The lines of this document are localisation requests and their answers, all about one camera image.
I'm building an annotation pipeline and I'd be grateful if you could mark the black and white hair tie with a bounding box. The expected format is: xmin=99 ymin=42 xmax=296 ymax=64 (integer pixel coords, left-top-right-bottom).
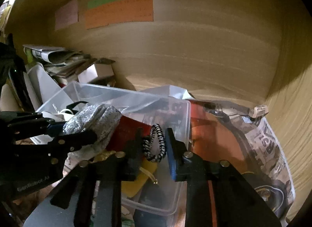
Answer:
xmin=142 ymin=124 xmax=167 ymax=163

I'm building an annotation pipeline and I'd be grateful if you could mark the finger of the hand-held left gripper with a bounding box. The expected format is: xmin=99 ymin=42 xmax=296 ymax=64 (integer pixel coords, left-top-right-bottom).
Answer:
xmin=46 ymin=129 xmax=98 ymax=154
xmin=0 ymin=111 xmax=69 ymax=142

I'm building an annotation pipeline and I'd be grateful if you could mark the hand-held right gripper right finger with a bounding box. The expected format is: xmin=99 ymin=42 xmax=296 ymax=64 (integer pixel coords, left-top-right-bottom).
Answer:
xmin=165 ymin=128 xmax=283 ymax=227

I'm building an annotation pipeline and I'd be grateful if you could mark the small cardboard box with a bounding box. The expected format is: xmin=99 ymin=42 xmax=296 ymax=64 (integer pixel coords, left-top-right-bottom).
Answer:
xmin=77 ymin=63 xmax=115 ymax=85

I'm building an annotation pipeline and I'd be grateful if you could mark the white plastic container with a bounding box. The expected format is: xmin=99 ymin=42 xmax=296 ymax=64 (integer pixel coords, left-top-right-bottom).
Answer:
xmin=23 ymin=62 xmax=64 ymax=110

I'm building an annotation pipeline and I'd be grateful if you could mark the clear plastic storage box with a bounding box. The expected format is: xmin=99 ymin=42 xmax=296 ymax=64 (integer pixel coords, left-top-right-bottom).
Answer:
xmin=36 ymin=81 xmax=191 ymax=216

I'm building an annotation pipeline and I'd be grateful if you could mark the grey knitted sock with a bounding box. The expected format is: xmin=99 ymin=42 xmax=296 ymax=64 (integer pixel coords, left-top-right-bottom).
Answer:
xmin=63 ymin=104 xmax=122 ymax=161

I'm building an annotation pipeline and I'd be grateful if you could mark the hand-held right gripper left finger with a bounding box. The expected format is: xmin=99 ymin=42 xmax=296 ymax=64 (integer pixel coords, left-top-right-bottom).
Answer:
xmin=50 ymin=128 xmax=144 ymax=227

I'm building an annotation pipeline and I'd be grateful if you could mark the printed plastic bag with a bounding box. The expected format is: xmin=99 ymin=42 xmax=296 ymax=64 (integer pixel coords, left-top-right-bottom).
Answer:
xmin=205 ymin=100 xmax=295 ymax=223

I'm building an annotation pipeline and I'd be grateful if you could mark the orange paper sheet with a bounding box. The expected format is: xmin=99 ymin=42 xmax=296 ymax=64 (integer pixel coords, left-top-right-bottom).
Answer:
xmin=85 ymin=0 xmax=154 ymax=30

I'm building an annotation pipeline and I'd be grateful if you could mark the red cloth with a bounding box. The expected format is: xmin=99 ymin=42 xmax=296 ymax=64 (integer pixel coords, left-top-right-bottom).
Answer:
xmin=106 ymin=116 xmax=153 ymax=154

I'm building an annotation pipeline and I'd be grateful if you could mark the pile of newspapers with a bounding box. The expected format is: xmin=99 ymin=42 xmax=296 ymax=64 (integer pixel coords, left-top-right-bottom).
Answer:
xmin=23 ymin=44 xmax=116 ymax=83

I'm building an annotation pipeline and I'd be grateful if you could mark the pink paper sheet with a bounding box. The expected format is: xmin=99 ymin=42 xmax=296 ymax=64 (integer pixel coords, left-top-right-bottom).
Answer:
xmin=55 ymin=0 xmax=78 ymax=31

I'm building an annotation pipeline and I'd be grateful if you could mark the yellow cloth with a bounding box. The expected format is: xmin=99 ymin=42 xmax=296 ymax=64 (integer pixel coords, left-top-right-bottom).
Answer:
xmin=93 ymin=150 xmax=158 ymax=197

